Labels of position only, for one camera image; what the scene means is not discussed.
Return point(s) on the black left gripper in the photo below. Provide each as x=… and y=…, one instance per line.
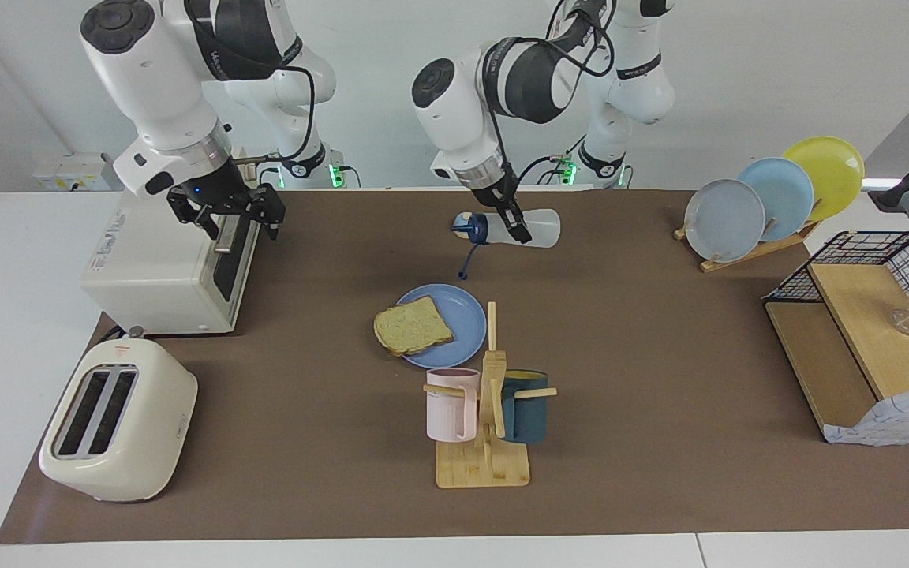
x=494, y=191

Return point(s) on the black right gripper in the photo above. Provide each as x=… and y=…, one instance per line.
x=214, y=189

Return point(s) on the squeeze bottle with navy cap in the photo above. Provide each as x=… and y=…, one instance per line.
x=545, y=227

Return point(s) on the toasted bread slice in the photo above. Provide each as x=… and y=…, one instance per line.
x=411, y=327

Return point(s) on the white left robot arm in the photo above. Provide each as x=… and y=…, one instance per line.
x=462, y=118

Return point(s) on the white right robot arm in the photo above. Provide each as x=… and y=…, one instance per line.
x=155, y=79

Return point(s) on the grey round plate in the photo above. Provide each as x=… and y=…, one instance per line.
x=723, y=221

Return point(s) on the wooden plate rack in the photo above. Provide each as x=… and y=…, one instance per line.
x=746, y=256

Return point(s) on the light blue round plate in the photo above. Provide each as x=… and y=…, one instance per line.
x=782, y=193

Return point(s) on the yellow round plate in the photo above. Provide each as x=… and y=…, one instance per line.
x=833, y=170

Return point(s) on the white toaster oven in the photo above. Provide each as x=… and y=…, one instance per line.
x=147, y=276

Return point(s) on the dark teal mug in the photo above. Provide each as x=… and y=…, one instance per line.
x=525, y=414

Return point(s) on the pink mug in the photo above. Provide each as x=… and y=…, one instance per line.
x=447, y=410

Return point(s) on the brown table mat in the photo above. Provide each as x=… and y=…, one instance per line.
x=660, y=394

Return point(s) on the cream two-slot toaster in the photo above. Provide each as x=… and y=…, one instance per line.
x=131, y=426

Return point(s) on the wooden mug tree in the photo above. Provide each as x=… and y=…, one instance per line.
x=482, y=465

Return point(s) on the white checkered cloth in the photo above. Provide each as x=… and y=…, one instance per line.
x=888, y=418

